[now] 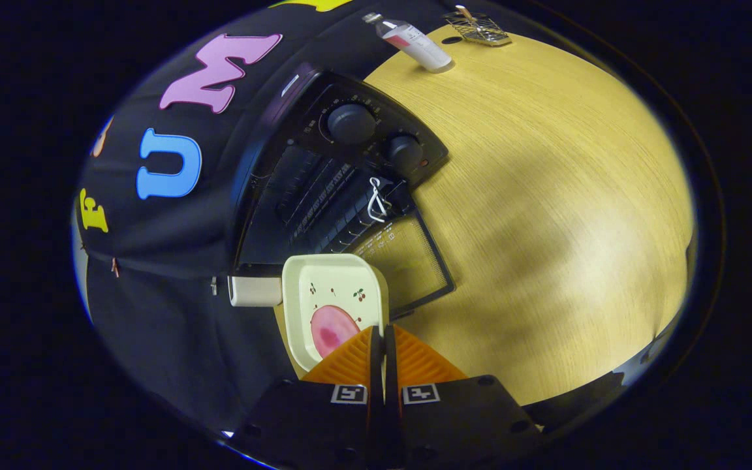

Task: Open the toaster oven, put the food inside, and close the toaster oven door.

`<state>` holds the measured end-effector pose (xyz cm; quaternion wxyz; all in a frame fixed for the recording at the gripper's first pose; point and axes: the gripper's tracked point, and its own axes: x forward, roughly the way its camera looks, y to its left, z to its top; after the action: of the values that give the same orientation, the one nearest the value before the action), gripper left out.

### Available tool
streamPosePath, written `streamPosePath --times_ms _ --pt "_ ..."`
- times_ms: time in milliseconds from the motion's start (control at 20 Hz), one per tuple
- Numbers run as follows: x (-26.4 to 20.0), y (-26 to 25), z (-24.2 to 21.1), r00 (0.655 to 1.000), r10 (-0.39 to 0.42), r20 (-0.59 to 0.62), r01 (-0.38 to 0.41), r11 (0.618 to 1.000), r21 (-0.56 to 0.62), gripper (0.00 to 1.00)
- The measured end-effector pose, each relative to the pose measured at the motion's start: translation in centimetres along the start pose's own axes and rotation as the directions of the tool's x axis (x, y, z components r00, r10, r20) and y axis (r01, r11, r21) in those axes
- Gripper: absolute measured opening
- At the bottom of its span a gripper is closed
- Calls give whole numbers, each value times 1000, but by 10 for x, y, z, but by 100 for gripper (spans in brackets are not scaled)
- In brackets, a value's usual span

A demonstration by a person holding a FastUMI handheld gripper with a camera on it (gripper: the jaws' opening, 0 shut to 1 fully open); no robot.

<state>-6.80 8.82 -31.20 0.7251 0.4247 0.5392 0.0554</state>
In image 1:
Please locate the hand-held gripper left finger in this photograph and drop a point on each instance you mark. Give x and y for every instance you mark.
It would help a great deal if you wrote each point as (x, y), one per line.
(311, 418)

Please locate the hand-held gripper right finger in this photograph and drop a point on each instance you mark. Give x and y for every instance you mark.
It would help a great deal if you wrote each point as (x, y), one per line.
(461, 418)

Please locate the pink ham slice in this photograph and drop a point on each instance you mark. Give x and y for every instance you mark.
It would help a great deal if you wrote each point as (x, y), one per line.
(331, 329)

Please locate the cream food tray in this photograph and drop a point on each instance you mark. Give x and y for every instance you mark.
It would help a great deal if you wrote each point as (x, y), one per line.
(337, 277)

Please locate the black toaster oven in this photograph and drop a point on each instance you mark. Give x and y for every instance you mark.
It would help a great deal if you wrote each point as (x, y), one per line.
(350, 124)

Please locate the white bread toaster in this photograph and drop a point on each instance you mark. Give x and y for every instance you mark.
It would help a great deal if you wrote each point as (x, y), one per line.
(255, 292)

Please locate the black backdrop cloth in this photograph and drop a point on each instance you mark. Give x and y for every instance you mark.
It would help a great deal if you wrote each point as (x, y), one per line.
(154, 313)

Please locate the plastic bottle with pink label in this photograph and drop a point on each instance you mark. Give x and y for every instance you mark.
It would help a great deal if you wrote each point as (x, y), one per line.
(415, 44)

